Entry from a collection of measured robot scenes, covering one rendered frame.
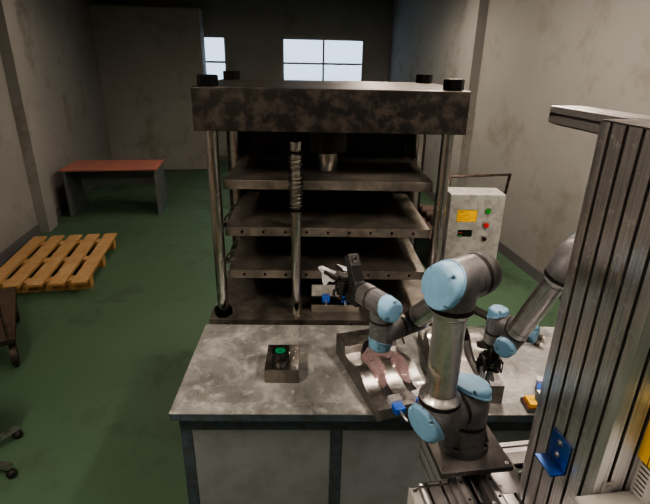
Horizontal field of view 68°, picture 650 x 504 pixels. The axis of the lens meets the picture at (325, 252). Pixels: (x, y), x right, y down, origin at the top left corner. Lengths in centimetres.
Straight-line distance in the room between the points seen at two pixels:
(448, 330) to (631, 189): 51
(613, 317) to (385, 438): 128
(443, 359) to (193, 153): 911
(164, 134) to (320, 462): 852
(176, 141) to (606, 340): 941
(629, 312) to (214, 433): 166
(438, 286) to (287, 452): 129
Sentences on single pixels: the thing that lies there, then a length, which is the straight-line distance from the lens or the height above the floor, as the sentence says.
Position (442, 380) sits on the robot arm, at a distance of 135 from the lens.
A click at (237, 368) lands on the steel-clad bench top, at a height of 80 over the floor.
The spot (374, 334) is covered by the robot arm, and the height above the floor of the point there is 135.
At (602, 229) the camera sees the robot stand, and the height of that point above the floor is 180.
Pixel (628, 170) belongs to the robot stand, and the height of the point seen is 194.
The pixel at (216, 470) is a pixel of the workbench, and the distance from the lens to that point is 238.
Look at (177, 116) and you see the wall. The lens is 1005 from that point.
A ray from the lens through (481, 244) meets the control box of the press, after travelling 283.
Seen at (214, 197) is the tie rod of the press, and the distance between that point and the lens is 251.
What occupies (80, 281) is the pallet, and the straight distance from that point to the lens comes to 512.
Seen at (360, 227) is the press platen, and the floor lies 129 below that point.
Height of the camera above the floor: 214
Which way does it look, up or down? 22 degrees down
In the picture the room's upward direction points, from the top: 1 degrees clockwise
